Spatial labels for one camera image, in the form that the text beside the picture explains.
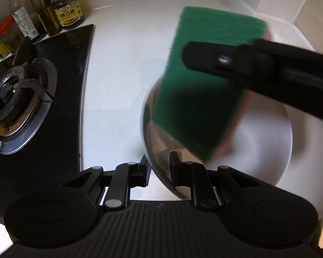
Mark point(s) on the yellow label sauce jar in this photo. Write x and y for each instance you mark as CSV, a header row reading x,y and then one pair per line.
x,y
67,12

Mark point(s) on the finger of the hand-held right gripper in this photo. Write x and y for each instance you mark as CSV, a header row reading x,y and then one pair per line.
x,y
204,56

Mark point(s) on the black glass gas stove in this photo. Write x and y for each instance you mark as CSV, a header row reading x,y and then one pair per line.
x,y
67,86

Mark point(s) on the white ceramic bowl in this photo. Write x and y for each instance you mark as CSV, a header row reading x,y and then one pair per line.
x,y
258,145

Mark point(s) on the yellow cap clear bottle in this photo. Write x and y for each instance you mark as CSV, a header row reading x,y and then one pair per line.
x,y
21,16

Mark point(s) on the metal stove burner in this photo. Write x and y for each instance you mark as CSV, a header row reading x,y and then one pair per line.
x,y
18,99

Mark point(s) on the dark cap oil bottle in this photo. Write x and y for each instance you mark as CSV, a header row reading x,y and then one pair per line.
x,y
44,10

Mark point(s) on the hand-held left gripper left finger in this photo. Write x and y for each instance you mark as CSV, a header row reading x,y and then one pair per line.
x,y
144,173

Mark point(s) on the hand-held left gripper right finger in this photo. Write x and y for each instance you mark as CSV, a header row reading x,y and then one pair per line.
x,y
175,168

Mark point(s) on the red lid spice jar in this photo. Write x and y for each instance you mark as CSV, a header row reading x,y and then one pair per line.
x,y
9,36

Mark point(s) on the pink and green sponge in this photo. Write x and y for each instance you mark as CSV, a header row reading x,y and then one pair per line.
x,y
193,99

